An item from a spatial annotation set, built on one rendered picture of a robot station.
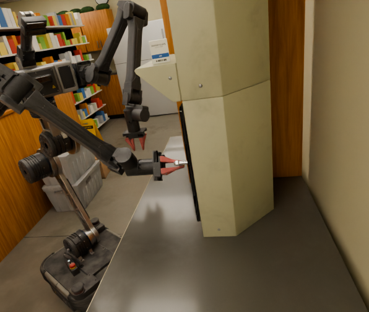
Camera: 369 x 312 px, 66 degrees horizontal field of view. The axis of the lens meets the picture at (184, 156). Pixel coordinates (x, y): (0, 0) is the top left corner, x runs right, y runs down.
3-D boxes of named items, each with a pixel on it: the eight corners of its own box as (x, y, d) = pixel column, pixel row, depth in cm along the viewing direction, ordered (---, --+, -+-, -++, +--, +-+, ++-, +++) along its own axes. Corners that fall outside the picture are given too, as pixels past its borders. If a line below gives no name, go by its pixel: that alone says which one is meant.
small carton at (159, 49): (169, 59, 84) (165, 38, 82) (170, 61, 79) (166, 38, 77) (152, 62, 84) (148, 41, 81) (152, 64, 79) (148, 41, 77)
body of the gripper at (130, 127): (143, 135, 129) (140, 120, 126) (122, 137, 131) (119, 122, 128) (147, 130, 135) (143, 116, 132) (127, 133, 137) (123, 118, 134)
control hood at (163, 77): (194, 79, 106) (190, 51, 102) (181, 101, 77) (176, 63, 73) (164, 83, 108) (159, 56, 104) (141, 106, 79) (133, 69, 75)
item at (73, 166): (100, 159, 338) (92, 133, 324) (76, 186, 283) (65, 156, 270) (69, 161, 345) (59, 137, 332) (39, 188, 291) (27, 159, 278)
